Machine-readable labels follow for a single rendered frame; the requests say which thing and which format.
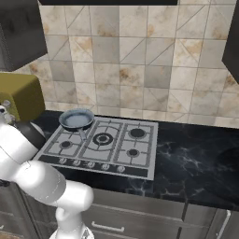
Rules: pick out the blue-grey frying pan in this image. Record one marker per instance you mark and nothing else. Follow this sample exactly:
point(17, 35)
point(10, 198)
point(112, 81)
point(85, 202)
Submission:
point(76, 119)

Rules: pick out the silver hob knob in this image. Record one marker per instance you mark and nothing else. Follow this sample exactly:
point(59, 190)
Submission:
point(63, 160)
point(120, 169)
point(76, 162)
point(91, 164)
point(105, 166)

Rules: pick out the grey gas hob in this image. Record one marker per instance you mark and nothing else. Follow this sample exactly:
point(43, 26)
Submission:
point(109, 152)

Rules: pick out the grey cupboard door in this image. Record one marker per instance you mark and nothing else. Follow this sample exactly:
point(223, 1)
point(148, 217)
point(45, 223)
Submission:
point(231, 225)

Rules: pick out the dark wall cupboard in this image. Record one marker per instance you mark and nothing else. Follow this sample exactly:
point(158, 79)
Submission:
point(18, 31)
point(231, 46)

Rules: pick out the olive yellow appliance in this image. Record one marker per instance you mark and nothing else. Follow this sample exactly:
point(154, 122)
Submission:
point(21, 93)

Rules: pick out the plain grey drawer front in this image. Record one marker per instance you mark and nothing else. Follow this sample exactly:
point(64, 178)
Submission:
point(140, 202)

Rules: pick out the dark grey base cupboards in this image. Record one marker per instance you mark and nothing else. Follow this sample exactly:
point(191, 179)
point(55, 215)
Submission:
point(14, 211)

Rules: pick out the black range hood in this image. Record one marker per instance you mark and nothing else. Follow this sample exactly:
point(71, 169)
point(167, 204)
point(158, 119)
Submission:
point(109, 2)

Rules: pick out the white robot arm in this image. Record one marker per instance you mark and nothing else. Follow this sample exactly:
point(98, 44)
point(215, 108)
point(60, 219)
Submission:
point(40, 182)

